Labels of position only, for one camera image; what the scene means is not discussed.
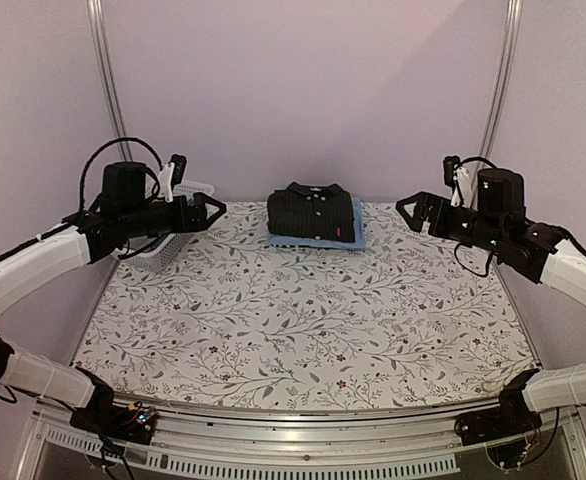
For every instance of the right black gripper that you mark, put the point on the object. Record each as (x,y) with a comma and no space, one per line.
(425,211)

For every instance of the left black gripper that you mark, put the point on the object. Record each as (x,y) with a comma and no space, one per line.
(200,223)

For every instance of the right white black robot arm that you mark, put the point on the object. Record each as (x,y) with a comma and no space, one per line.
(489,213)

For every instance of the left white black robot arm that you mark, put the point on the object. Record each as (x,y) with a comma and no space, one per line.
(135,201)

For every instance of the folded light blue shirt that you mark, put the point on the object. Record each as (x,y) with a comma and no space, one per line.
(357,246)

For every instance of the white plastic laundry basket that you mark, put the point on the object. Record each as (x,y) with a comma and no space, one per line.
(154,254)

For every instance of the folded black striped shirt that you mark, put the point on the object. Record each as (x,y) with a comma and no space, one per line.
(313,212)

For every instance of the floral patterned tablecloth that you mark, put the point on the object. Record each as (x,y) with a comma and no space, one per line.
(233,321)

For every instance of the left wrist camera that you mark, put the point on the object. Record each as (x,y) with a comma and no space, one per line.
(171,175)

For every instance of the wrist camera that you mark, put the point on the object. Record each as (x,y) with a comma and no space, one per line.
(458,178)
(171,175)

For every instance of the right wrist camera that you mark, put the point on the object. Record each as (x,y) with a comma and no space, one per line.
(458,178)

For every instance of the right aluminium frame post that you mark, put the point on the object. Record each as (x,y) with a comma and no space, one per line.
(504,71)

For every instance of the aluminium frame post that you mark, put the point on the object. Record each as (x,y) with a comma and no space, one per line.
(105,67)
(504,71)

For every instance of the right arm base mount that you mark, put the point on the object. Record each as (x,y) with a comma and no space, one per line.
(510,417)

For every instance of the left aluminium frame post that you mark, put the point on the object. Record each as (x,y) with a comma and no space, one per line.
(105,67)

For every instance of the aluminium front rail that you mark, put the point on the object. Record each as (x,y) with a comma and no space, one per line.
(192,441)

